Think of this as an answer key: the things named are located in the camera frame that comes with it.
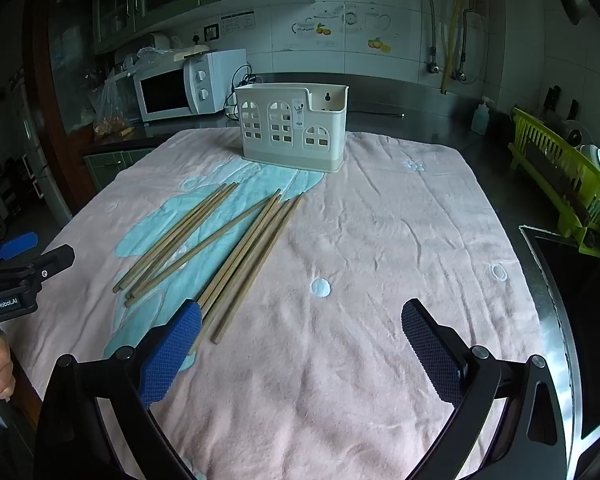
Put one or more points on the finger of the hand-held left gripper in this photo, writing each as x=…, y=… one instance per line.
x=17, y=245
x=55, y=260

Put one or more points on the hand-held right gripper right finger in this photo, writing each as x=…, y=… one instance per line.
x=430, y=350

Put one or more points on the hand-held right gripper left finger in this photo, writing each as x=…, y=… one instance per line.
x=172, y=355

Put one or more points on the group of wooden chopsticks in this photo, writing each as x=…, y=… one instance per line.
x=245, y=255

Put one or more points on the white plastic utensil holder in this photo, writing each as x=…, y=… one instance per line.
x=280, y=155

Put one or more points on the person's left hand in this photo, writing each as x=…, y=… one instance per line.
x=2, y=375

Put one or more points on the grey refrigerator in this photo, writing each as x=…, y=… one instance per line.
x=30, y=150

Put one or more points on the green base cabinet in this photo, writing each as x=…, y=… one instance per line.
x=115, y=165

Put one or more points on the pink and blue towel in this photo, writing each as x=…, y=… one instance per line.
x=355, y=260

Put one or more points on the steel sink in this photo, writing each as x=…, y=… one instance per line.
x=580, y=310

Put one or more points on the plastic bag with food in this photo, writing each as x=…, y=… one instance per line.
x=110, y=105

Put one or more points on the dark wooden board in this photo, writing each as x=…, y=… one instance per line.
x=555, y=180

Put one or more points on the clear plastic bag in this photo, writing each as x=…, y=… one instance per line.
x=152, y=55

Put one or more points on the green dish rack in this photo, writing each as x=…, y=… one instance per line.
x=535, y=147

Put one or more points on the white microwave oven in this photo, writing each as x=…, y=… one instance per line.
x=205, y=80

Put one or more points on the blue soap bottle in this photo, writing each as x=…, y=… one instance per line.
x=481, y=117

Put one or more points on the white kitchen appliance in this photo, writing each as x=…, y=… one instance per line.
x=152, y=40

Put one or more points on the beige cutting board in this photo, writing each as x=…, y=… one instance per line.
x=195, y=52

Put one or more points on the black hanging utensil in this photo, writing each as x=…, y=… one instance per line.
x=552, y=97
x=573, y=107

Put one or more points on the brown wooden door frame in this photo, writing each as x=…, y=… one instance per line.
x=45, y=110

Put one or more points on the black wall socket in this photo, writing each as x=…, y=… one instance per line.
x=211, y=32

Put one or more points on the printed wall notice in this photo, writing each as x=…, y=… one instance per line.
x=237, y=21

